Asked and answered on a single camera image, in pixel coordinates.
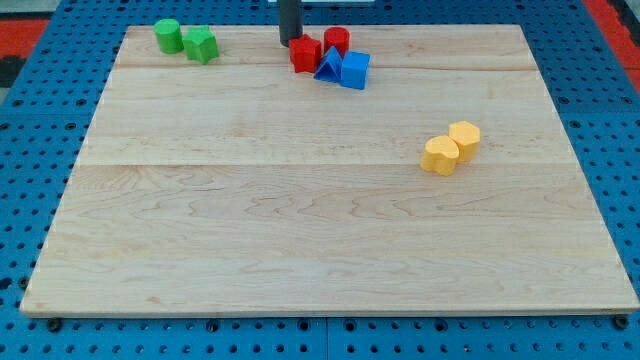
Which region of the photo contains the green star block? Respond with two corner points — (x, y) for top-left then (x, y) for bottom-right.
(182, 25), (219, 64)

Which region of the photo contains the yellow heart block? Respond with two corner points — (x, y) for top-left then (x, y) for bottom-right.
(420, 135), (460, 176)

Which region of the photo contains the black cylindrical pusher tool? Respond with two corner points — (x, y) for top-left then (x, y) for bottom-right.
(278, 0), (303, 47)

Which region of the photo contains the wooden board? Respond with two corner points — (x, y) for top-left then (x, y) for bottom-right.
(21, 25), (639, 318)

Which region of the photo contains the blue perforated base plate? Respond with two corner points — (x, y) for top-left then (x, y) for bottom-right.
(1, 1), (639, 359)

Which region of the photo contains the red star block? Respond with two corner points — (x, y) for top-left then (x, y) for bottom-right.
(289, 34), (322, 73)

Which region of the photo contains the red cylinder block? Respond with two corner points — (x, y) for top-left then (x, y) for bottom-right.
(323, 26), (351, 58)

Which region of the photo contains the yellow hexagon block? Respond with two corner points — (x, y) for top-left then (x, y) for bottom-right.
(448, 121), (481, 163)

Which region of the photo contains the blue cube block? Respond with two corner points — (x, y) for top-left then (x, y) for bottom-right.
(340, 51), (370, 90)

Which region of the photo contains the blue triangle block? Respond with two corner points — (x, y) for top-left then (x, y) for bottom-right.
(314, 46), (343, 83)

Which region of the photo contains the green cylinder block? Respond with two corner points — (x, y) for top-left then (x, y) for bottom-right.
(153, 18), (184, 54)

